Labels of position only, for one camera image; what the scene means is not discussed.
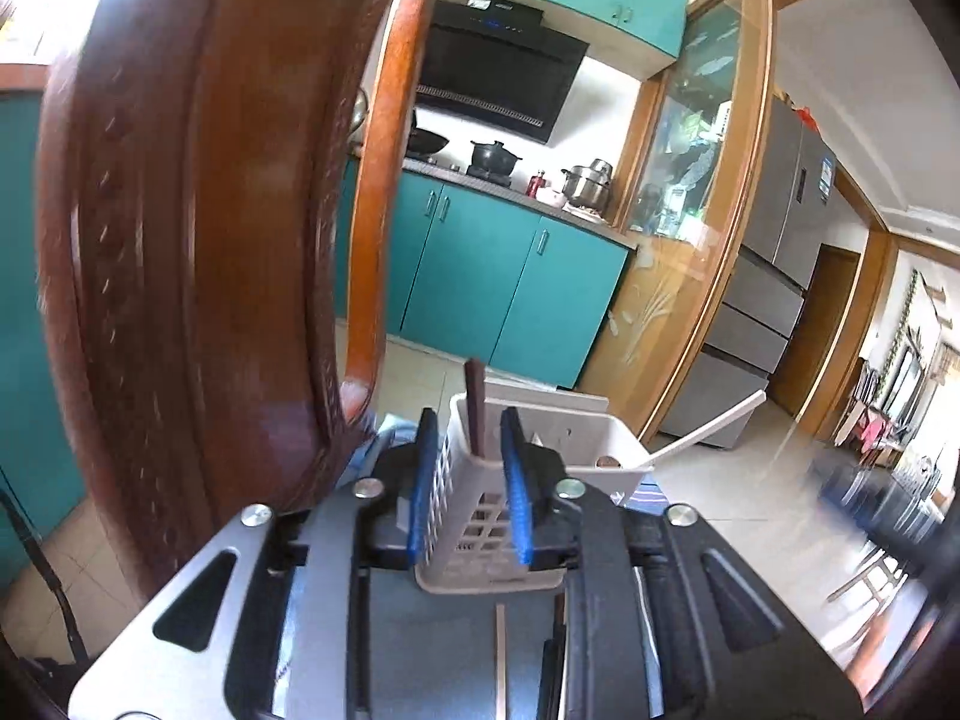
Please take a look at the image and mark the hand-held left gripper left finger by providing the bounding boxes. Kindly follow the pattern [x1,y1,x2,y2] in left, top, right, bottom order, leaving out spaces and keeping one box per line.
[67,409,440,720]

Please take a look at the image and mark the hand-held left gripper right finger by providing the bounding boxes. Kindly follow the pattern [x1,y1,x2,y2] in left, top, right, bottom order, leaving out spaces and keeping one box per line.
[499,406,863,720]

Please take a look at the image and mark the white plastic utensil basket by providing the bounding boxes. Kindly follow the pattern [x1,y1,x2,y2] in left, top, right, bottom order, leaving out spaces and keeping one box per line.
[415,379,655,595]

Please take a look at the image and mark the blue cloth with purple trim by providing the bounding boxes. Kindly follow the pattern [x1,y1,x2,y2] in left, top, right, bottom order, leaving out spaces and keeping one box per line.
[341,412,672,720]

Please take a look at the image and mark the dark chopstick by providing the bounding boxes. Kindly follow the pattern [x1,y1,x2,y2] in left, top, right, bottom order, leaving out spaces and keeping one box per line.
[463,358,488,458]

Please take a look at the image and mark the white plastic spoon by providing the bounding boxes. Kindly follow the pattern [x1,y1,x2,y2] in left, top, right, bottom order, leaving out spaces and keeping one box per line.
[643,392,768,464]

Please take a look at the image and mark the teal base cabinets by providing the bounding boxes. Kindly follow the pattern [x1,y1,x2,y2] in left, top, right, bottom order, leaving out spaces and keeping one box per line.
[334,157,631,391]

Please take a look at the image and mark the stainless steel pot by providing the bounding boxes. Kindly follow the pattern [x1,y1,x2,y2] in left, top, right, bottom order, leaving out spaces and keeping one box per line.
[561,158,615,210]

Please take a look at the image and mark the carved wooden chair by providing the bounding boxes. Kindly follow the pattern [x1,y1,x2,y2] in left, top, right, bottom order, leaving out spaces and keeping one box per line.
[34,0,443,593]

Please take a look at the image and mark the black cooking pot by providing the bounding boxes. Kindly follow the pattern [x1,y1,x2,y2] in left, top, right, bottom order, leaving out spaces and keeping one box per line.
[469,139,526,178]

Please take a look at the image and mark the white metal stool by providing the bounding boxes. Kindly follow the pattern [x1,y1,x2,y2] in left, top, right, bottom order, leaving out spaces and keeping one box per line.
[825,532,925,602]

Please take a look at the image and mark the grey refrigerator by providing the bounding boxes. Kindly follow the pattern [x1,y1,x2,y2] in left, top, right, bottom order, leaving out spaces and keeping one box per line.
[660,94,839,452]

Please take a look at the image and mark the black range hood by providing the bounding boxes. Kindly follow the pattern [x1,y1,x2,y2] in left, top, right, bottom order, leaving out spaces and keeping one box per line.
[415,0,590,145]

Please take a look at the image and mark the glass sliding door wooden frame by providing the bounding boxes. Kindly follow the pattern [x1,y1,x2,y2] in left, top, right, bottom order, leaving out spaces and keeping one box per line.
[581,0,775,437]

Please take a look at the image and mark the black cable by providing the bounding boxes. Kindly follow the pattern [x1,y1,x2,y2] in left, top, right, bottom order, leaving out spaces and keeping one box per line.
[0,491,91,662]

